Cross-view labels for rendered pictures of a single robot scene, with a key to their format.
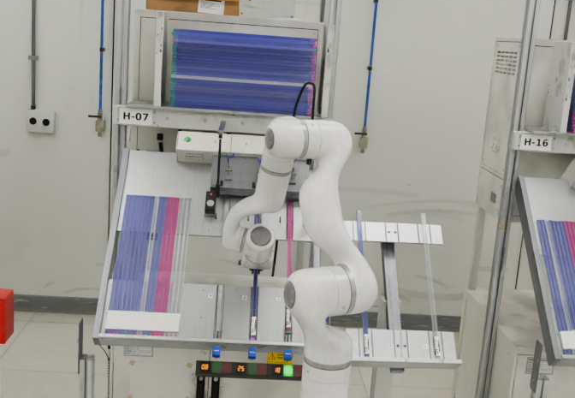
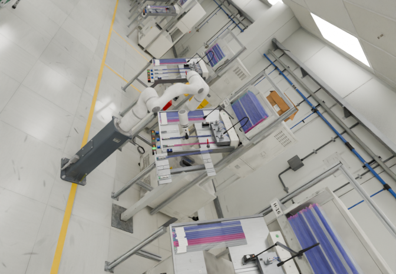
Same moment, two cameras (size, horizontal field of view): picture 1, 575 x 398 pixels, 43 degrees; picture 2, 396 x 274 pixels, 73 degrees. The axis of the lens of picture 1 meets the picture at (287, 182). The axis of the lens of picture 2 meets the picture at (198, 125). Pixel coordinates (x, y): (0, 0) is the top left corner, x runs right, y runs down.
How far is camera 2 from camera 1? 2.31 m
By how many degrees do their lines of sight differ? 57
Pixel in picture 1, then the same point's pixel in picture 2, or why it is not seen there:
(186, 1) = (274, 102)
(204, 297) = (174, 128)
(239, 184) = (213, 126)
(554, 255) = (222, 227)
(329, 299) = (145, 93)
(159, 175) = (212, 115)
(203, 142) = (224, 116)
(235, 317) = (169, 135)
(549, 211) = (247, 227)
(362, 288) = (151, 100)
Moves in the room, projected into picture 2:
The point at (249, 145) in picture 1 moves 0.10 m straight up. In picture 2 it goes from (228, 125) to (236, 119)
